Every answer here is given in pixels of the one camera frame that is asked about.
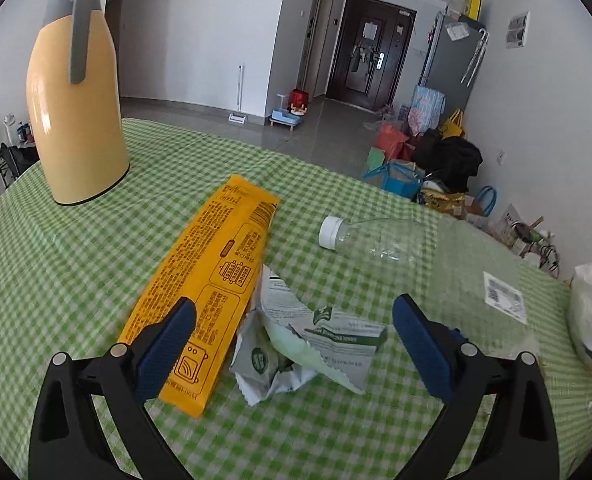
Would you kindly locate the clear plastic container with label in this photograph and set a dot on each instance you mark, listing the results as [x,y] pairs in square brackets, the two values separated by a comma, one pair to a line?
[506,297]

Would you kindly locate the blue woven bag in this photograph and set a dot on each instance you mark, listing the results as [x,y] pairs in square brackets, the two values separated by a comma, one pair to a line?
[401,182]

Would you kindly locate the white wall panel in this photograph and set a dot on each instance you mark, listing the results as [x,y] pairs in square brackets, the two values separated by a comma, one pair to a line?
[518,30]

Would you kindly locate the yellow snack packet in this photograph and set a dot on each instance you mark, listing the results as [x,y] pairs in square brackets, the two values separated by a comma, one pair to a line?
[220,255]

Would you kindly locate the clear plastic bottle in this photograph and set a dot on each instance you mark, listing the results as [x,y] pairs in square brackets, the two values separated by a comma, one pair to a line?
[371,242]

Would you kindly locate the red toy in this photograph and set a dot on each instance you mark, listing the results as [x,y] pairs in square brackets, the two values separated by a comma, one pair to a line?
[300,99]

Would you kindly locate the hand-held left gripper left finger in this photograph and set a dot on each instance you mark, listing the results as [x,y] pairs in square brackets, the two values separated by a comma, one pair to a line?
[168,345]

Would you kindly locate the white folded umbrella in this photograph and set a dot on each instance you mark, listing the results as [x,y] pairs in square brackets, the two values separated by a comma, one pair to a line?
[476,55]

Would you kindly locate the red paper bag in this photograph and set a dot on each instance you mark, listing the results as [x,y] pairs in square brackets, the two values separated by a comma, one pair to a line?
[391,142]

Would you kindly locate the blue pink patterned bag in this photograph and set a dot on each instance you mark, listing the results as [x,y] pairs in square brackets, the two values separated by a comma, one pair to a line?
[426,110]

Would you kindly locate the interior room door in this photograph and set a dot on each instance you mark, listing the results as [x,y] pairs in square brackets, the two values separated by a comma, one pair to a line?
[318,35]

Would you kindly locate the dark brown entrance door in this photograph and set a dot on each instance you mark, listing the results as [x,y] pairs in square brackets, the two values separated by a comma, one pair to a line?
[371,55]

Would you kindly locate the yellow box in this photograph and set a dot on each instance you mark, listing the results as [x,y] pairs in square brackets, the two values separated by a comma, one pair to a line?
[471,5]

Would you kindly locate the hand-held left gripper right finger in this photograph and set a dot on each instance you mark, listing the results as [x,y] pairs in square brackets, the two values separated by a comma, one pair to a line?
[421,345]

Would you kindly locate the yellow thermos jug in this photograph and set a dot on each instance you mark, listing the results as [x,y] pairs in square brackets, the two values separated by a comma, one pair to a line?
[80,125]

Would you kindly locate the green paper bag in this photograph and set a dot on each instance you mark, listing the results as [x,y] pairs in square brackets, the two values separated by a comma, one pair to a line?
[375,160]

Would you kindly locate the green white torn wrapper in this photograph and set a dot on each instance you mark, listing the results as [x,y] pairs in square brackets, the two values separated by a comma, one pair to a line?
[286,345]

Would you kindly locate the blue white pet feeder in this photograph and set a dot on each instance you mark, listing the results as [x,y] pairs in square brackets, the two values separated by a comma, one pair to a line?
[283,117]

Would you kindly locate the yellow tote bag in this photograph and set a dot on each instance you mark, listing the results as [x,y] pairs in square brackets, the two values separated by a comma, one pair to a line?
[453,125]

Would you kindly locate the white mop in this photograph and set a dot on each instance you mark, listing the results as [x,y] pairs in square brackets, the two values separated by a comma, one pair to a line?
[238,117]

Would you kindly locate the grey refrigerator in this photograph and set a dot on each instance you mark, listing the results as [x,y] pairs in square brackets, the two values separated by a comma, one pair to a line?
[451,70]

